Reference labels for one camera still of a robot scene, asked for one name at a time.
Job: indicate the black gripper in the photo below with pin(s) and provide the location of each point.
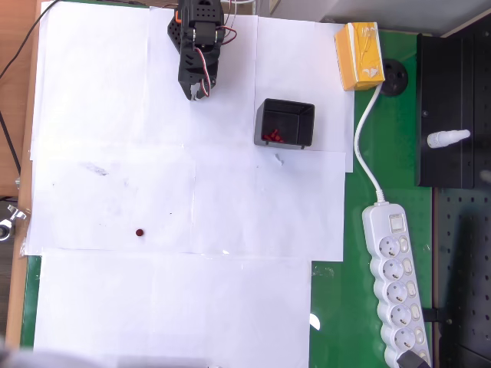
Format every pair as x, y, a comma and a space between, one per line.
192, 89

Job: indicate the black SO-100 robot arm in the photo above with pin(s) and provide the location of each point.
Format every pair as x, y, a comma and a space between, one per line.
203, 15

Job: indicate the black plastic box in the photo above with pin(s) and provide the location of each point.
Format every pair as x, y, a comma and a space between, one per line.
303, 126

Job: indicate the yellow cardboard box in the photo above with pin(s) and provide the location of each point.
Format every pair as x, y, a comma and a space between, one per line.
358, 57

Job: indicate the white paper sheet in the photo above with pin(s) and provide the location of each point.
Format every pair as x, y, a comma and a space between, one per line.
299, 57
230, 115
268, 207
96, 306
92, 76
96, 199
230, 314

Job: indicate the green table mat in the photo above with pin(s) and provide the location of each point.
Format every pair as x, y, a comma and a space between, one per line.
383, 161

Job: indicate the metal clamp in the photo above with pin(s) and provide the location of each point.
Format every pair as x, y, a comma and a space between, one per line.
7, 222

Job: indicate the black metal shelf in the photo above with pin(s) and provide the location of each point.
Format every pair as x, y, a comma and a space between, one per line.
445, 96

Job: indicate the white small bottle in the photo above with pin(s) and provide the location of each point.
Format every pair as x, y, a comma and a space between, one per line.
447, 138

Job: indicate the white power strip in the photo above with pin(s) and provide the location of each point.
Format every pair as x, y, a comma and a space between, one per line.
397, 283

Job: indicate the black pegboard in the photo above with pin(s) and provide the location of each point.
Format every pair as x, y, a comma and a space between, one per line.
464, 249

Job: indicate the black power plug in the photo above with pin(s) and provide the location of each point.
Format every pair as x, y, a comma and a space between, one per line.
412, 360

